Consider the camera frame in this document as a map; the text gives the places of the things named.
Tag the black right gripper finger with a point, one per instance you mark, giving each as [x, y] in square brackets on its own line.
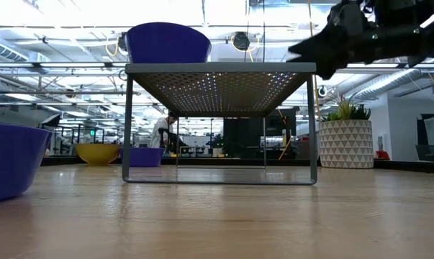
[328, 64]
[328, 43]

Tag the blue plastic bowl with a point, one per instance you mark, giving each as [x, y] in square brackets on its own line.
[144, 157]
[166, 43]
[11, 162]

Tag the speckled bowl yellow outside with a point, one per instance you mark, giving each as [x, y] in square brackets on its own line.
[98, 154]

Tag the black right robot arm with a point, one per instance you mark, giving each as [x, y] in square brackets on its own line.
[400, 39]

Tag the succulent in white patterned pot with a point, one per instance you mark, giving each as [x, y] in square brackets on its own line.
[346, 144]

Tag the grey perforated metal box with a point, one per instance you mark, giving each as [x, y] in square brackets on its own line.
[220, 67]

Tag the black cabinet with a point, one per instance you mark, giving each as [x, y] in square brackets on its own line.
[245, 136]

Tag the person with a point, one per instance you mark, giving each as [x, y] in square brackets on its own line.
[161, 135]

